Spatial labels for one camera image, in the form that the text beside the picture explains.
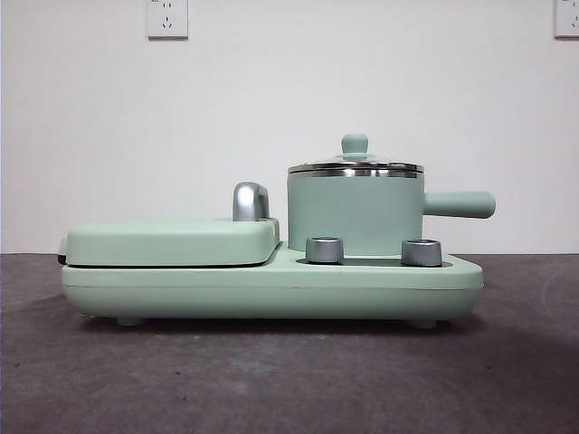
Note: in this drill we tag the white wall socket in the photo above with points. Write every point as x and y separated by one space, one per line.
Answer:
167 20
567 20

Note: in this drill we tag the glass lid with green knob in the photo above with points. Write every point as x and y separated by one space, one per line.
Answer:
356 147

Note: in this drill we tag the silver control knob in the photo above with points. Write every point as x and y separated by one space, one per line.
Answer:
324 249
421 252

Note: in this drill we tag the mint green breakfast machine base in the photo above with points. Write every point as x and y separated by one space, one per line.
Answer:
271 294

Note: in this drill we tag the mint green griddle cover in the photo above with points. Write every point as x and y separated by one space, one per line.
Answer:
167 242

